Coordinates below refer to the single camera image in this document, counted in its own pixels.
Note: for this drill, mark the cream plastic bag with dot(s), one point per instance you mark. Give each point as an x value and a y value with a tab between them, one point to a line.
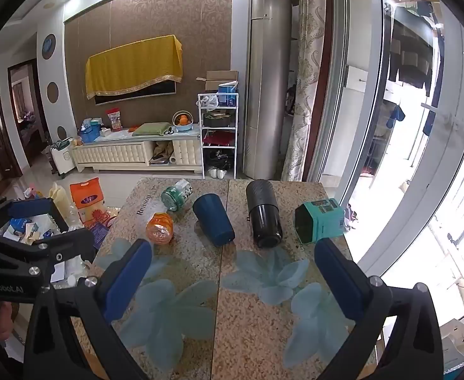
60	200

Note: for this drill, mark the person's left hand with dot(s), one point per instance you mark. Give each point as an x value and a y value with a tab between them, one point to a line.
0	321

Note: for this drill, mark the red snack bag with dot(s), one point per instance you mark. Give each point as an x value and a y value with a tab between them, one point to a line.
114	120

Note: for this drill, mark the orange rice bag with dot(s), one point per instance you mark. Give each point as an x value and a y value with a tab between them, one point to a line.
87	198

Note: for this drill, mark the patterned beige curtain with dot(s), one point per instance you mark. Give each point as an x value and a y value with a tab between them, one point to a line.
310	67

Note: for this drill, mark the sliding glass door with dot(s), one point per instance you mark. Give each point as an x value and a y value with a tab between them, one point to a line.
360	87

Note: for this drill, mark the dark bin with papers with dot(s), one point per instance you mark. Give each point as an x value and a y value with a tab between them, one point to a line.
30	227

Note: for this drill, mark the blue plastic basket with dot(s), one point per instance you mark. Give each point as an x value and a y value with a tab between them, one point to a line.
89	132

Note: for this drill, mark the cardboard box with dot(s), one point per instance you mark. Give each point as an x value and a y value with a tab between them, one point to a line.
221	77

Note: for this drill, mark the white wheeled machine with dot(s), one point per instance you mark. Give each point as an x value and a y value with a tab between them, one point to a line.
64	159

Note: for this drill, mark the red cloth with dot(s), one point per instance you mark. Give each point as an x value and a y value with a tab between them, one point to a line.
217	138

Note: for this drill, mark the black insulated cup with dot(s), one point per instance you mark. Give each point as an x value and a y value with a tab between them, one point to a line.
262	213

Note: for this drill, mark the silver standing air conditioner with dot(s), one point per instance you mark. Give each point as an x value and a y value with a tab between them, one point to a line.
265	87

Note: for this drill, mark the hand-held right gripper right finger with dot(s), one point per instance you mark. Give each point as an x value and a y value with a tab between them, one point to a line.
341	283

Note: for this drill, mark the basket with oranges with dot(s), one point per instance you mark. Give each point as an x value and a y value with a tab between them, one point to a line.
182	126

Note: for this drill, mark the white plastic bag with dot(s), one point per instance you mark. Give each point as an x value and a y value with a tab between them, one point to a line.
208	101

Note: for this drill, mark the wall television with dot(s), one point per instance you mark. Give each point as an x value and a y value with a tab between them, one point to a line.
137	94

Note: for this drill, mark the white television cabinet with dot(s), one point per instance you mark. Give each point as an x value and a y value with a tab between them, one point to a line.
113	154

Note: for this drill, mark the yellow cloth covered tv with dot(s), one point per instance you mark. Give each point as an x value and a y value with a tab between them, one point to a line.
133	67

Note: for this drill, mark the white shoes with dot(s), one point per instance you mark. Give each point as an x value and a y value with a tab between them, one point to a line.
217	173

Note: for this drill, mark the teal hexagonal box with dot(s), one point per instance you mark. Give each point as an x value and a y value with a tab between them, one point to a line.
323	223

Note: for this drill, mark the black pot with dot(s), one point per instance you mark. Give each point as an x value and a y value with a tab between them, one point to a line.
217	119

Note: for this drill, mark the green cushion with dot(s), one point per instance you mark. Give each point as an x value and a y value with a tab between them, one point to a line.
151	128

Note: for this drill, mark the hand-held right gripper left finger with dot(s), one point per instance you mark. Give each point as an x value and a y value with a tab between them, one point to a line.
127	281

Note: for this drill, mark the hanging blue cloth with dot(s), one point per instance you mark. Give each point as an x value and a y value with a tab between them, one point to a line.
398	114

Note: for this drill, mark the white metal rack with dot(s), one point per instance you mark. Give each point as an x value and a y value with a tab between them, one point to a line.
200	138

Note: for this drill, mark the hanging dark clothes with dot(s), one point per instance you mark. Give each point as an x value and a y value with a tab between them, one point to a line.
410	59

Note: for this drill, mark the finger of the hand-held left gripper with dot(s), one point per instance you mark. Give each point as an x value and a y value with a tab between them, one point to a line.
71	243
30	207

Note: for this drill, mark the blue and white box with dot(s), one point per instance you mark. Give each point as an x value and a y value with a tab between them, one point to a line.
228	97

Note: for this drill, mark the blue plastic cup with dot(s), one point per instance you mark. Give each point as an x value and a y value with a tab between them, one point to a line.
215	221

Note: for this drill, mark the clear jar with green lid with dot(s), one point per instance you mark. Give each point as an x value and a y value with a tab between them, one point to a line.
175	197

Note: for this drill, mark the round brown wall plate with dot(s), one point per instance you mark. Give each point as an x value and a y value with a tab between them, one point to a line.
52	93
61	132

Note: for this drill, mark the round blue wall plate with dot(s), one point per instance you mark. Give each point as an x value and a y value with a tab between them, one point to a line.
49	46

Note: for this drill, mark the orange plastic jar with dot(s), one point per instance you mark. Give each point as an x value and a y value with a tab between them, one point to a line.
160	228

